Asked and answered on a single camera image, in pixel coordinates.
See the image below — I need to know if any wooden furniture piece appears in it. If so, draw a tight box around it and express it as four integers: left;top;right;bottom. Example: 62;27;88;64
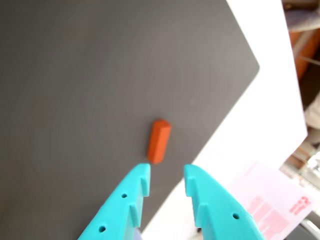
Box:
289;29;317;78

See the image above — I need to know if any red wooden block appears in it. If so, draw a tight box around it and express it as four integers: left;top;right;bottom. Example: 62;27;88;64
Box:
145;118;173;165

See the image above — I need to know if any dark grey textured mat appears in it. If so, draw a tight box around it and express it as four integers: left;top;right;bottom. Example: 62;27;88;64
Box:
0;0;261;240

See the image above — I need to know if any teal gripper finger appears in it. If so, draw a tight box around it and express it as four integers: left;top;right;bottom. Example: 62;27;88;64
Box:
76;162;152;240
183;163;266;240

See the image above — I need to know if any blue upholstered seat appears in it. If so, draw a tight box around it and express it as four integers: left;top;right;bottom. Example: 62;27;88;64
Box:
282;0;320;32

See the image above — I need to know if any pink printed paper sheet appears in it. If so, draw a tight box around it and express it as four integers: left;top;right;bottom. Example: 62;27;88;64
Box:
226;161;314;240

